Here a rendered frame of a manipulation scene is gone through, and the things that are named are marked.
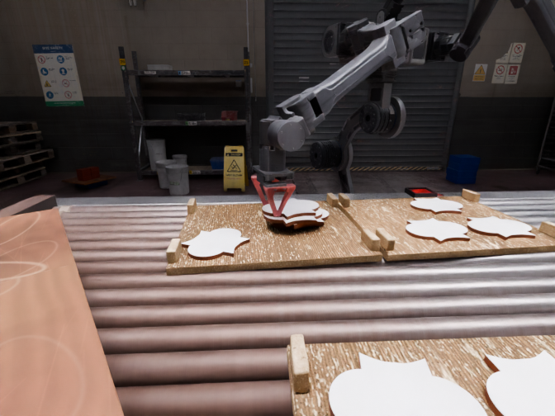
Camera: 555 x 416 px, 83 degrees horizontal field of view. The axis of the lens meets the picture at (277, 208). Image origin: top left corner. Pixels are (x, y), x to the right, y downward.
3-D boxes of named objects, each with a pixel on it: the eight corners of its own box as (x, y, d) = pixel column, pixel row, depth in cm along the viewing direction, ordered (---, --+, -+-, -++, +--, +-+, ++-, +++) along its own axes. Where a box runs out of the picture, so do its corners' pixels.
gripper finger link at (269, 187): (266, 221, 67) (266, 178, 64) (255, 210, 74) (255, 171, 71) (295, 217, 70) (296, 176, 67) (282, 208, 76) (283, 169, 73)
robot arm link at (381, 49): (392, 62, 90) (381, 22, 85) (410, 57, 85) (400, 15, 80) (293, 143, 73) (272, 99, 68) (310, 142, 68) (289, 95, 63)
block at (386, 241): (373, 238, 68) (375, 227, 67) (381, 238, 68) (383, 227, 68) (386, 252, 63) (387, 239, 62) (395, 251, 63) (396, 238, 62)
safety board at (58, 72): (45, 106, 512) (31, 44, 482) (84, 106, 514) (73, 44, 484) (45, 106, 510) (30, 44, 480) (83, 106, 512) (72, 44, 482)
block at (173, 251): (173, 250, 63) (171, 238, 62) (182, 250, 64) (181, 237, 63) (167, 265, 58) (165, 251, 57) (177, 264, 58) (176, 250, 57)
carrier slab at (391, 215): (335, 205, 95) (335, 200, 94) (462, 200, 99) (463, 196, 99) (386, 262, 62) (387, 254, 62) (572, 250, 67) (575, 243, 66)
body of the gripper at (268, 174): (266, 183, 65) (266, 147, 63) (251, 173, 74) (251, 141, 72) (294, 181, 68) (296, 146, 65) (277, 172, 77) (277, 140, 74)
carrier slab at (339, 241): (191, 210, 90) (190, 205, 89) (330, 205, 95) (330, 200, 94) (166, 276, 57) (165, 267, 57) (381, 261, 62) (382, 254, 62)
